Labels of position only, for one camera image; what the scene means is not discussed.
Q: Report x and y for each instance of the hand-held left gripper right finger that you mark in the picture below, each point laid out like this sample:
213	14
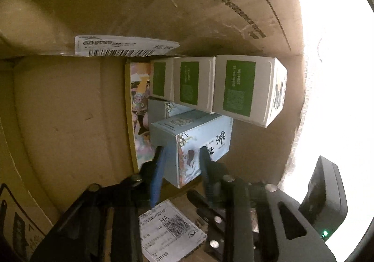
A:
206	168

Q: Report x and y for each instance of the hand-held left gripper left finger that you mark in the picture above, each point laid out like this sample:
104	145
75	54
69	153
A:
156	174

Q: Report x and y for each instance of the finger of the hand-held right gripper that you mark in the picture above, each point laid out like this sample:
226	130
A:
201	206

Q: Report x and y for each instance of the light blue box green label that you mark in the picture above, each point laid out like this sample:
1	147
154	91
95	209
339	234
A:
157	108
190	83
239	89
190	139
159	81

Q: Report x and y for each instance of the brown cardboard box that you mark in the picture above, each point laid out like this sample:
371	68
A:
73	104

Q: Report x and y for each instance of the white barcode label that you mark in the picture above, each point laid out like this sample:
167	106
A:
175	230

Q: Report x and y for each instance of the colourful cartoon-print flat box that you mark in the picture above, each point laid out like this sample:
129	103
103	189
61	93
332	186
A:
140	133

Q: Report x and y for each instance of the white shipping label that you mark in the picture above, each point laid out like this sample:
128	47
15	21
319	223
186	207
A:
117	45

